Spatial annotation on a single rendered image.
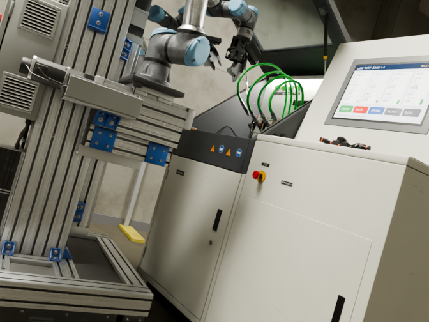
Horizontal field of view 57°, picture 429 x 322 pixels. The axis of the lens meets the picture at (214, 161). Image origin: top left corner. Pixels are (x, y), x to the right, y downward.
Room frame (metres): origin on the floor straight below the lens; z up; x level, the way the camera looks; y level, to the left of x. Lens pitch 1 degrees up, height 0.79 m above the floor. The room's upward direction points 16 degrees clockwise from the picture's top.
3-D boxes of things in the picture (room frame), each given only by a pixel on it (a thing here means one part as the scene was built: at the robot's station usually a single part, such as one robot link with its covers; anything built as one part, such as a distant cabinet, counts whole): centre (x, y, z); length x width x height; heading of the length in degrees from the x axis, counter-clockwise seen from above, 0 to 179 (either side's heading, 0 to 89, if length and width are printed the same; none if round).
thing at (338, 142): (1.52, -0.47, 1.01); 0.23 x 0.11 x 0.06; 36
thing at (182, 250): (2.06, 0.05, 0.44); 0.65 x 0.02 x 0.68; 36
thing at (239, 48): (1.92, 0.03, 1.36); 0.09 x 0.08 x 0.12; 126
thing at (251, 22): (1.92, 0.03, 1.52); 0.09 x 0.08 x 0.11; 150
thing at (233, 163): (2.06, 0.04, 0.87); 0.62 x 0.04 x 0.16; 36
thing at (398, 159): (1.55, -0.45, 0.96); 0.70 x 0.22 x 0.03; 36
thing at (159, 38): (1.65, 0.33, 1.20); 0.13 x 0.12 x 0.14; 60
